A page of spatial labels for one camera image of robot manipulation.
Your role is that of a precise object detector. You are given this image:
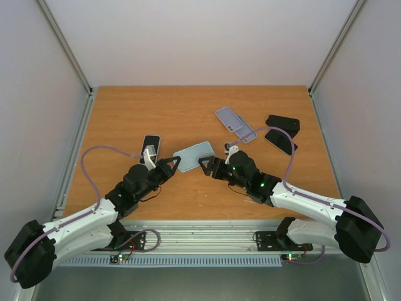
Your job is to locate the grey slotted cable duct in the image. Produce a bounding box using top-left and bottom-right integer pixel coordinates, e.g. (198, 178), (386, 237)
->
(61, 254), (282, 268)

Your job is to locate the black phone case top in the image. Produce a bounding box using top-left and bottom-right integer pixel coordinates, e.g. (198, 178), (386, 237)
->
(266, 115), (300, 132)

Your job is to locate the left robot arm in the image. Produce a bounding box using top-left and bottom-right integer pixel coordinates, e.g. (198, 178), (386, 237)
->
(4, 156), (181, 288)

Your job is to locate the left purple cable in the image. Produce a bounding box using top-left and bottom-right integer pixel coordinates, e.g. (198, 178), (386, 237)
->
(11, 145), (147, 283)

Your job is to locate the controller board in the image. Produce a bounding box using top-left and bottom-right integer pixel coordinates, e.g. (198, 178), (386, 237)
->
(281, 253), (305, 262)
(109, 254), (130, 265)

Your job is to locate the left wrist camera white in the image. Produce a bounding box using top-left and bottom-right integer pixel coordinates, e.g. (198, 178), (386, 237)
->
(142, 145), (156, 171)

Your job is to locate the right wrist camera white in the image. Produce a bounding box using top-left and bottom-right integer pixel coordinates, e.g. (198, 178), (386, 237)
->
(224, 143), (239, 165)

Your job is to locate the black phone white edge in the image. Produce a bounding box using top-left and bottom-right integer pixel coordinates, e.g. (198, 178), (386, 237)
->
(264, 130), (293, 156)

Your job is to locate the right controller board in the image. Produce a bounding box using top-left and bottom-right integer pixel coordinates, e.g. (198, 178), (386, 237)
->
(281, 253), (305, 262)

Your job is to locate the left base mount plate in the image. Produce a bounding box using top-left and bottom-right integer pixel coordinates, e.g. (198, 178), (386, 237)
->
(120, 231), (146, 250)

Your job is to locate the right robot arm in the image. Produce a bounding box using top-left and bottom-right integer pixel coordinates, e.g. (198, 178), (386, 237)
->
(198, 150), (383, 263)

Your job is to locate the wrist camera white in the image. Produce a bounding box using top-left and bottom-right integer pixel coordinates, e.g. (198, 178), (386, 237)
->
(224, 143), (239, 165)
(142, 145), (156, 171)

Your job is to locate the left controller board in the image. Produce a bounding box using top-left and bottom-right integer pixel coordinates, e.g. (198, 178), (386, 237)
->
(109, 254), (130, 265)

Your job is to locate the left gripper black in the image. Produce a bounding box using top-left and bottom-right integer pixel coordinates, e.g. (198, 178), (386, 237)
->
(136, 156), (181, 201)

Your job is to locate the base mount plate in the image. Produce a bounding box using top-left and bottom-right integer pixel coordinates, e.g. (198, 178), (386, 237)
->
(253, 231), (313, 251)
(120, 231), (146, 250)

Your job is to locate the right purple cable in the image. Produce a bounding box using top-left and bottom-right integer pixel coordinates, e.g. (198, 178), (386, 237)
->
(227, 126), (392, 267)

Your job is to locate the purple cable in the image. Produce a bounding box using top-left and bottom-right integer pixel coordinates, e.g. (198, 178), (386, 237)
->
(227, 126), (392, 267)
(11, 145), (147, 283)

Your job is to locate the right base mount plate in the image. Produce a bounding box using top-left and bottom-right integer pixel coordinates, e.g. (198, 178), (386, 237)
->
(253, 231), (313, 251)

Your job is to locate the lavender phone case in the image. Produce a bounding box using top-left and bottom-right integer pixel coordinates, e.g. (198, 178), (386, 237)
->
(138, 135), (162, 166)

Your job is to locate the aluminium rail frame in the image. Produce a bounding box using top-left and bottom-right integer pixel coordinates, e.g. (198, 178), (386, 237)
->
(53, 219), (342, 255)

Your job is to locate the black phone green edge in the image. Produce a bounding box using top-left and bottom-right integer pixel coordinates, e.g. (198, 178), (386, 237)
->
(140, 135), (160, 164)

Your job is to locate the light blue phone case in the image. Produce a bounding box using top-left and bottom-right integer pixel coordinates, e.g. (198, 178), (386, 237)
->
(173, 141), (215, 172)

